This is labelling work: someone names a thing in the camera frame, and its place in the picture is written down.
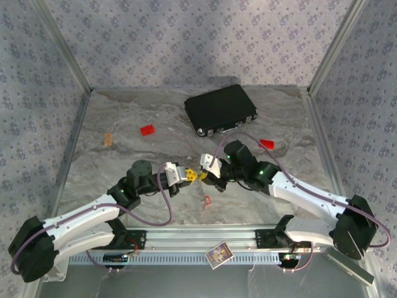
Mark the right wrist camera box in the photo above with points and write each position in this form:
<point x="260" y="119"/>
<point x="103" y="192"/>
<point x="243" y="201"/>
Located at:
<point x="211" y="166"/>

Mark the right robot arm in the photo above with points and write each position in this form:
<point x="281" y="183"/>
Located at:
<point x="310" y="195"/>

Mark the aluminium mounting rail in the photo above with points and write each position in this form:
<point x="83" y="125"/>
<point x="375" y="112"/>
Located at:
<point x="198" y="237"/>

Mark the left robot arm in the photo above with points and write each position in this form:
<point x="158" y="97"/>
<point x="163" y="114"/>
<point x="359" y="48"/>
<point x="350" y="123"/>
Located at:
<point x="83" y="215"/>

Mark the aluminium side rail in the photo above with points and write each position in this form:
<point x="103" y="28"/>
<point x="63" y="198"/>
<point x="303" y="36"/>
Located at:
<point x="318" y="124"/>
<point x="79" y="124"/>

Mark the colourful picture card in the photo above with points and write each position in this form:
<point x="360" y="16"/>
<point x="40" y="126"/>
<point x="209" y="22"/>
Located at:
<point x="219" y="255"/>

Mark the white plastic bracket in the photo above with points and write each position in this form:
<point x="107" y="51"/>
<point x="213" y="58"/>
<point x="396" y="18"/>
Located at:
<point x="62" y="273"/>

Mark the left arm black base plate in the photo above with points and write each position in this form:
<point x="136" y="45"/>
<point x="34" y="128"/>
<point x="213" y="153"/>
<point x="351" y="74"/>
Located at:
<point x="138" y="239"/>

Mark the grey metal bar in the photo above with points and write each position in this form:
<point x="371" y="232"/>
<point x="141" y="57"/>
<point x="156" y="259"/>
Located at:
<point x="347" y="267"/>

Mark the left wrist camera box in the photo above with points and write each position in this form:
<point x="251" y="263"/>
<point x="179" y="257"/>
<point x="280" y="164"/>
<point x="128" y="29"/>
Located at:
<point x="174" y="174"/>

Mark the small wooden block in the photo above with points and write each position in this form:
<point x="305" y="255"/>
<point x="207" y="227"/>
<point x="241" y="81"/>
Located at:
<point x="108" y="139"/>

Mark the black hard case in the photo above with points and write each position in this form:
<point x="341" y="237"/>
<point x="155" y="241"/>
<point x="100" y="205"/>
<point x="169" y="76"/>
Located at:
<point x="218" y="108"/>

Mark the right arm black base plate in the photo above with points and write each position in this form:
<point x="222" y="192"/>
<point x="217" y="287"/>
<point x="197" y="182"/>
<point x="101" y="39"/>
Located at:
<point x="263" y="239"/>

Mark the aluminium frame post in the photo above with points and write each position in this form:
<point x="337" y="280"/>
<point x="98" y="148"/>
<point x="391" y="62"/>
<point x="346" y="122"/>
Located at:
<point x="64" y="46"/>
<point x="334" y="46"/>

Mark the red block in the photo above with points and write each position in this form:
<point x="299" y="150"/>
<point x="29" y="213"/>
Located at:
<point x="266" y="144"/>
<point x="147" y="130"/>

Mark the red plastic key tag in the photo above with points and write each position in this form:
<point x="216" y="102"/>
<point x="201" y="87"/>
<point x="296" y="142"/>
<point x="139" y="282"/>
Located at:
<point x="207" y="201"/>

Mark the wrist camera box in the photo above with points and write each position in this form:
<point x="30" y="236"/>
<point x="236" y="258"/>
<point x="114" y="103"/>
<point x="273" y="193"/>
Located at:
<point x="211" y="166"/>
<point x="174" y="174"/>

